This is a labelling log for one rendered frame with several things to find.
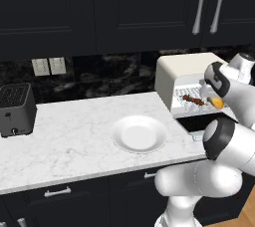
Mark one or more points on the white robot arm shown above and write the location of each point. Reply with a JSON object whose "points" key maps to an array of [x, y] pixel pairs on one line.
{"points": [[229, 144]]}

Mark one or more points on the white toaster oven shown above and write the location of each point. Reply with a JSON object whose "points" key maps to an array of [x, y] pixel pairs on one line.
{"points": [[172, 71]]}

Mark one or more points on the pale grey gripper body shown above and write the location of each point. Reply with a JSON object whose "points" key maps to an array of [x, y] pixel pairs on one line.
{"points": [[205, 89]]}

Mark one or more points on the white wall switch plate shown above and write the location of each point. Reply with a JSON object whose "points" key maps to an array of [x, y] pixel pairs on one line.
{"points": [[57, 65], [40, 67]]}

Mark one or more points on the dark glass toaster oven door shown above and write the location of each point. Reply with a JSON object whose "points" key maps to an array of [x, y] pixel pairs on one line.
{"points": [[196, 123]]}

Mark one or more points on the black wall cupboard door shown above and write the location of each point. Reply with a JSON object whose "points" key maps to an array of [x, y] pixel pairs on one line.
{"points": [[239, 5], [146, 8], [43, 12]]}

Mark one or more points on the orange baguette bread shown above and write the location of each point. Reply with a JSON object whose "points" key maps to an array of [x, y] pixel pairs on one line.
{"points": [[216, 103]]}

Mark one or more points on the black drawer front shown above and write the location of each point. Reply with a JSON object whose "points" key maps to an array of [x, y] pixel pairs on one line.
{"points": [[132, 181], [83, 187]]}

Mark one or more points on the white round plate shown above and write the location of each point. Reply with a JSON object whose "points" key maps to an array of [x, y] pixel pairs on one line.
{"points": [[139, 134]]}

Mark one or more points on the red kebab skewer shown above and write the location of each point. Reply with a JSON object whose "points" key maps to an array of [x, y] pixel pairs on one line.
{"points": [[193, 99]]}

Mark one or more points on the black toaster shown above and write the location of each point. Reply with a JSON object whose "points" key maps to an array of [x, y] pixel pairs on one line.
{"points": [[16, 110]]}

